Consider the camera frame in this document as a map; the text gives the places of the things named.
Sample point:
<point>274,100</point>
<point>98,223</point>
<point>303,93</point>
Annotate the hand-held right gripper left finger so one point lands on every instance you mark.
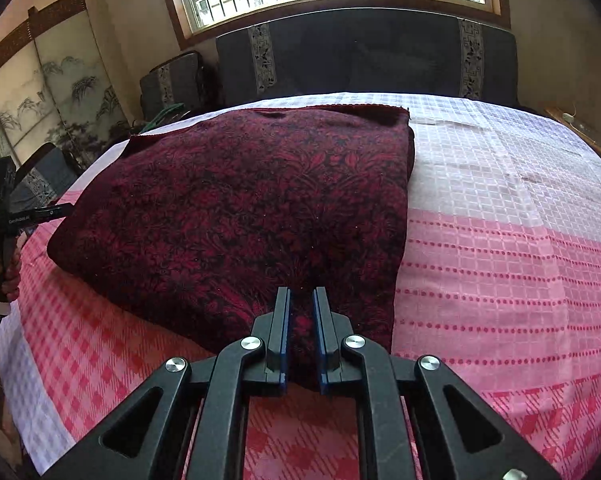
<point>284,332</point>

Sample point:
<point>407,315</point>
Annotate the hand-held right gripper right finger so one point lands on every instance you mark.
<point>321,332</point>

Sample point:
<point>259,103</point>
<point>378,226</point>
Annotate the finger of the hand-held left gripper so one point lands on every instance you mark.
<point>53,212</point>

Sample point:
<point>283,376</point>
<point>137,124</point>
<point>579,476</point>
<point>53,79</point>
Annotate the dark red patterned sweater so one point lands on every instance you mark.
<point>230,210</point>

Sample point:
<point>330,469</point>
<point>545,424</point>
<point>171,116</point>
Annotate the person's left hand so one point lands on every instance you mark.
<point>14,275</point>

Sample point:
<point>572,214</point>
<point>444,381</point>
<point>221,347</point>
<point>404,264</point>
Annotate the dark cushioned chair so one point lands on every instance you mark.
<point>43,180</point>

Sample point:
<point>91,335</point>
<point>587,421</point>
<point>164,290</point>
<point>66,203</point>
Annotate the painted folding screen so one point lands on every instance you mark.
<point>45,95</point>

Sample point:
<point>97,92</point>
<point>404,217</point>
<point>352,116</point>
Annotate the pink checked bed blanket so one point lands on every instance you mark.
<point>480,285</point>

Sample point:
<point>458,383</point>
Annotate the large dark patterned-strip cushion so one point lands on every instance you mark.
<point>365,60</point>

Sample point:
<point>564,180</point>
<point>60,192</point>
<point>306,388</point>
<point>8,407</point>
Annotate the round wooden side table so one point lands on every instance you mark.
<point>590,132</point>

